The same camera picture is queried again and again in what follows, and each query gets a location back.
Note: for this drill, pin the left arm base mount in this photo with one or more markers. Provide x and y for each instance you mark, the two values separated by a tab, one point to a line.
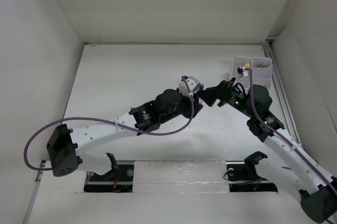
119	179

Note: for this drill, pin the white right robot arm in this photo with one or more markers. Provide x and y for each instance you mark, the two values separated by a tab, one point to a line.
304	179

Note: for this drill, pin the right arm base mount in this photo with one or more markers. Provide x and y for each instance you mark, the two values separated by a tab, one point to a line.
242	175

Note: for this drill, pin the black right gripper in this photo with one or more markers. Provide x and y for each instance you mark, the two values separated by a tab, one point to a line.
220	92

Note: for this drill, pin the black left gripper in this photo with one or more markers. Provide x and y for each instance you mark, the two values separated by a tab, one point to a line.
188	103

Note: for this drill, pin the white divided organizer left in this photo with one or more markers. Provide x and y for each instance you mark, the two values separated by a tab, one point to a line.
240	61

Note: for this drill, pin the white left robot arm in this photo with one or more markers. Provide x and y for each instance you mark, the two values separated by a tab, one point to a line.
68	149

